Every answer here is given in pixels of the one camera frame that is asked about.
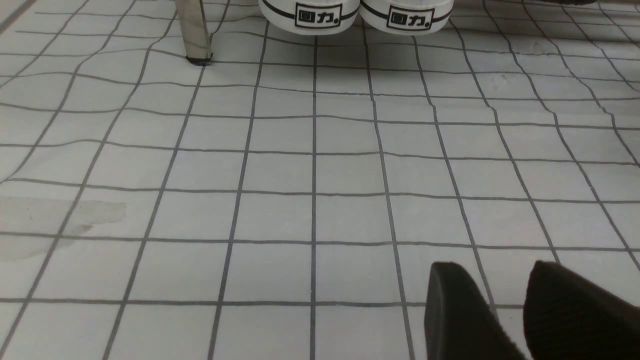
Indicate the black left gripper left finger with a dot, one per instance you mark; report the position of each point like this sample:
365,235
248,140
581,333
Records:
458,323

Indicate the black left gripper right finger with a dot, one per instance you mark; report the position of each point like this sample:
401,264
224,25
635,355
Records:
568,317

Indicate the black lace-up sneaker with laces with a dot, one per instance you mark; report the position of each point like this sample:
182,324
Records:
406,17

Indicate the black lace-up sneaker far left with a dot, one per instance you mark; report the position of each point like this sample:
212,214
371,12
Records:
310,17

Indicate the stainless steel shoe rack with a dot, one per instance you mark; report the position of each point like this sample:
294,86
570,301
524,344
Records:
194,30

